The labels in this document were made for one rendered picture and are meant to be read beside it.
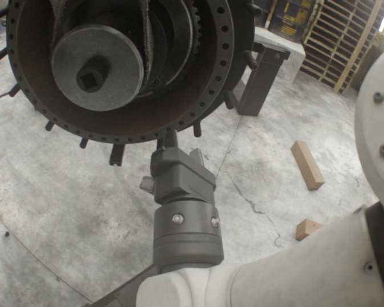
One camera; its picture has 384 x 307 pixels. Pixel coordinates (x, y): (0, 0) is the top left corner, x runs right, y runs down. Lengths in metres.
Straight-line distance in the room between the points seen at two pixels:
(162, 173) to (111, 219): 0.82
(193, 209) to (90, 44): 0.24
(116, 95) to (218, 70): 0.17
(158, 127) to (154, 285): 0.31
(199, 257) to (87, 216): 0.93
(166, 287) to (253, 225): 1.03
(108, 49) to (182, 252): 0.26
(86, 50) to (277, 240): 1.19
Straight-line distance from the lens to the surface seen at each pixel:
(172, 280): 0.18
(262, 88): 1.73
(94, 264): 1.03
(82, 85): 0.30
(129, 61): 0.29
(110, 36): 0.28
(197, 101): 0.38
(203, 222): 0.25
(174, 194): 0.27
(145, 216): 1.08
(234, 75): 0.44
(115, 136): 0.46
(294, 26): 3.45
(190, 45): 0.43
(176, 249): 0.23
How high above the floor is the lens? 0.99
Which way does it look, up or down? 47 degrees down
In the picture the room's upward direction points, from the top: 16 degrees clockwise
